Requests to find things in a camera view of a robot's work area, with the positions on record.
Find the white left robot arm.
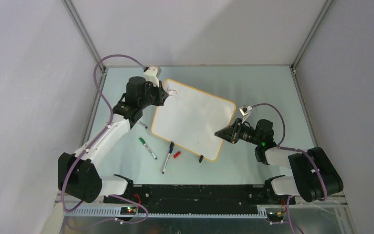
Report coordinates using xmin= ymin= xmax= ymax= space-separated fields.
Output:
xmin=58 ymin=76 xmax=169 ymax=203

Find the black whiteboard marker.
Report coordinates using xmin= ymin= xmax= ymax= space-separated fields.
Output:
xmin=137 ymin=121 xmax=148 ymax=129

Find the control board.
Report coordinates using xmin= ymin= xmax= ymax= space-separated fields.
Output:
xmin=120 ymin=206 xmax=138 ymax=215
xmin=267 ymin=211 xmax=286 ymax=219

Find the green whiteboard marker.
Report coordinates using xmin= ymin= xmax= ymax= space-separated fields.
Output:
xmin=139 ymin=137 xmax=158 ymax=160

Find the red marker cap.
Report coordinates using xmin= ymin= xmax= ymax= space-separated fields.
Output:
xmin=173 ymin=151 xmax=181 ymax=159

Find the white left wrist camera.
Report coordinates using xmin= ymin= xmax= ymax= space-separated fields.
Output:
xmin=143 ymin=65 xmax=161 ymax=87

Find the blue whiteboard marker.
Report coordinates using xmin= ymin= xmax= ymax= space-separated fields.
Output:
xmin=162 ymin=148 xmax=173 ymax=174

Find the left control board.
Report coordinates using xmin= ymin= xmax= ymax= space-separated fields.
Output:
xmin=120 ymin=206 xmax=138 ymax=215

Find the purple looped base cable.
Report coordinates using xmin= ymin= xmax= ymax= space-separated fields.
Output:
xmin=62 ymin=195 xmax=150 ymax=231

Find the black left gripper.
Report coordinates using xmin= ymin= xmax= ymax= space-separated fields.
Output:
xmin=138 ymin=79 xmax=168 ymax=109

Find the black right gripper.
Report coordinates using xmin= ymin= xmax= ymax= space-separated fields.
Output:
xmin=215 ymin=117 xmax=262 ymax=146

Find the orange framed whiteboard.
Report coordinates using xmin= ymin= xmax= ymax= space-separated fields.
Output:
xmin=151 ymin=79 xmax=236 ymax=161

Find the right control board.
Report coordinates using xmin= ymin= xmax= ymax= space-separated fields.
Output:
xmin=267 ymin=211 xmax=286 ymax=219

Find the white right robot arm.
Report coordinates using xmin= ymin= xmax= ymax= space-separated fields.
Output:
xmin=214 ymin=118 xmax=344 ymax=204

